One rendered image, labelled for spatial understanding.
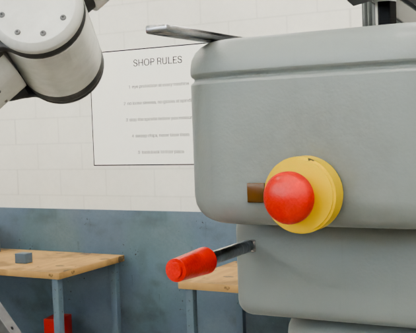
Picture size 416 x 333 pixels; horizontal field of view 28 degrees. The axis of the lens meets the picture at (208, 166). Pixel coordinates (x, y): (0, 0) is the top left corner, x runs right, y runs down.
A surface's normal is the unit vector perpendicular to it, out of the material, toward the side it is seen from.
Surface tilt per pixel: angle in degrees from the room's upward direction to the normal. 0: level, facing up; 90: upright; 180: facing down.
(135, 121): 90
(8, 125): 90
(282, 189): 85
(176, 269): 90
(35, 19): 70
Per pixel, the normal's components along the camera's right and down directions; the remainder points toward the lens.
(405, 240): -0.48, 0.07
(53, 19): -0.03, -0.29
